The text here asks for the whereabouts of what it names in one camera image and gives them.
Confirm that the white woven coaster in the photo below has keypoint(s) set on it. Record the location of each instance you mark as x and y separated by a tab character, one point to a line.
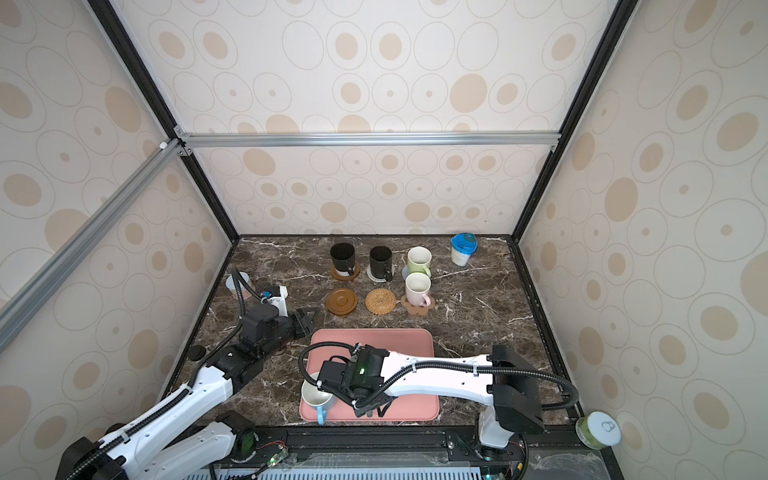
375	279

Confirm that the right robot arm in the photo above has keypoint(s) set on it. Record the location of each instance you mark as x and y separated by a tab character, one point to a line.
515	394

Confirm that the white cup blue lid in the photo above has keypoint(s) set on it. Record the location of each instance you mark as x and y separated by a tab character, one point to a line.
463	246

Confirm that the paw-shaped wooden coaster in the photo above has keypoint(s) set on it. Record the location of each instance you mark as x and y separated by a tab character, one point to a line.
421	311

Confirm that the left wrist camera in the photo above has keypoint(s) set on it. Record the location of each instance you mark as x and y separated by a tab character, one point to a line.
276	296

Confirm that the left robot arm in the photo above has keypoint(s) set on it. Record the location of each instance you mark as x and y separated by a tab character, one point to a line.
153	444

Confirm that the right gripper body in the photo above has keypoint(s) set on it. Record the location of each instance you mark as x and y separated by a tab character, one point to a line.
358	412

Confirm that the small jar dark lid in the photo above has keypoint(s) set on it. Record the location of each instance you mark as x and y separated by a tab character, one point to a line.
196	353

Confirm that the horizontal aluminium bar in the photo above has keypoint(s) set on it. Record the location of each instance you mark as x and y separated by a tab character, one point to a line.
380	139

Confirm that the diagonal aluminium bar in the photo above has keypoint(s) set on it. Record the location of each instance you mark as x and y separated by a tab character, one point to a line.
17	313

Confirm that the rattan coaster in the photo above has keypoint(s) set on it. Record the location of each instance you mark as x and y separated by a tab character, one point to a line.
380	301

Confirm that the dark wooden coaster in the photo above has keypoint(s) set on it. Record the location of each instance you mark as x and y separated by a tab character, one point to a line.
345	277

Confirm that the green can white lid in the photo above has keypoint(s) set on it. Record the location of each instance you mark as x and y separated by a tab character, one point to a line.
598	430

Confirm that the black mug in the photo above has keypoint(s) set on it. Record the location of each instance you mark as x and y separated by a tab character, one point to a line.
380	262
343	259

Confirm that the green mug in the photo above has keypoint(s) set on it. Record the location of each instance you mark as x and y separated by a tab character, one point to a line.
419	260

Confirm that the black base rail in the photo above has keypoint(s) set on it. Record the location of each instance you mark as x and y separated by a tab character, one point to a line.
413	452

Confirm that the white mug blue handle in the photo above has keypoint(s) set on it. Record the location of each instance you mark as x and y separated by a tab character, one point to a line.
321	402

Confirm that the white mug pink handle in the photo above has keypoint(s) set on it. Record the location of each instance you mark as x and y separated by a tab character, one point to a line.
418	289

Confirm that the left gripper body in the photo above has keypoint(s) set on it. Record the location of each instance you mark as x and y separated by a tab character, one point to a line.
285	331

